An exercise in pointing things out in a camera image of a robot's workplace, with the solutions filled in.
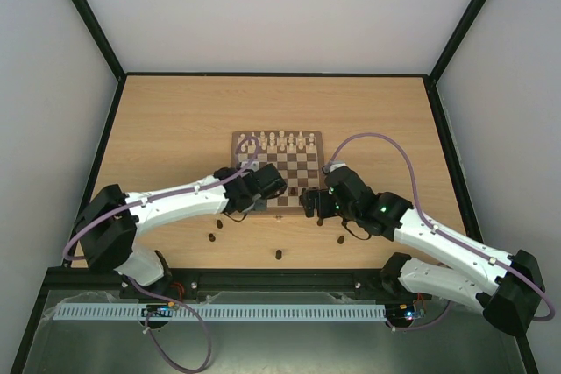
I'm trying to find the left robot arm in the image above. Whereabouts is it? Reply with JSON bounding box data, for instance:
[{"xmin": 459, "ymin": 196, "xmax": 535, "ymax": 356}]
[{"xmin": 75, "ymin": 164, "xmax": 287, "ymax": 287}]

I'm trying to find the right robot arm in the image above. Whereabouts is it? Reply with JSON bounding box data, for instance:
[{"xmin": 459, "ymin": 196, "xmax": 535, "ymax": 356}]
[{"xmin": 300, "ymin": 166, "xmax": 544, "ymax": 337}]

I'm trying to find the wooden chess board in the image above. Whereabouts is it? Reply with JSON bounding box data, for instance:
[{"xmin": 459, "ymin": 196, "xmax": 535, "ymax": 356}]
[{"xmin": 231, "ymin": 130, "xmax": 324, "ymax": 216}]

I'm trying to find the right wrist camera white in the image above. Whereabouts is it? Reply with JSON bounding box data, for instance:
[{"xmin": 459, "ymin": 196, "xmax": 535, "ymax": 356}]
[{"xmin": 322, "ymin": 162, "xmax": 346, "ymax": 175}]

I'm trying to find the black enclosure frame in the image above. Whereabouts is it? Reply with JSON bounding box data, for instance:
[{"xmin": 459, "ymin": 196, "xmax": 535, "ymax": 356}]
[{"xmin": 0, "ymin": 0, "xmax": 561, "ymax": 374}]

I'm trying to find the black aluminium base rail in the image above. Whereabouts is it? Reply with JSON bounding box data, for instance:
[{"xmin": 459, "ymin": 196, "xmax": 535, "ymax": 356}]
[{"xmin": 41, "ymin": 267, "xmax": 419, "ymax": 303}]

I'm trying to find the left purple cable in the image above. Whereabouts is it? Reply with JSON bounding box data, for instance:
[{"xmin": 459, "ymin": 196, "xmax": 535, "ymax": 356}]
[{"xmin": 62, "ymin": 137, "xmax": 214, "ymax": 372}]

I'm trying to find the purple cable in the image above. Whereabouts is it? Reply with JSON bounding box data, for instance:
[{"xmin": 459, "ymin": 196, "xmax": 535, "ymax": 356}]
[
  {"xmin": 62, "ymin": 137, "xmax": 214, "ymax": 372},
  {"xmin": 323, "ymin": 131, "xmax": 556, "ymax": 333}
]

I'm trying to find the light blue cable duct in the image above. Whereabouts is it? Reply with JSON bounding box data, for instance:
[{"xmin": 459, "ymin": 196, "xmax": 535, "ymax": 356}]
[{"xmin": 53, "ymin": 303, "xmax": 387, "ymax": 322}]

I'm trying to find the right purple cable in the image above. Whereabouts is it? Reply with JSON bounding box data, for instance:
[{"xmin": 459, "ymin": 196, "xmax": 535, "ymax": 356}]
[{"xmin": 323, "ymin": 131, "xmax": 556, "ymax": 333}]

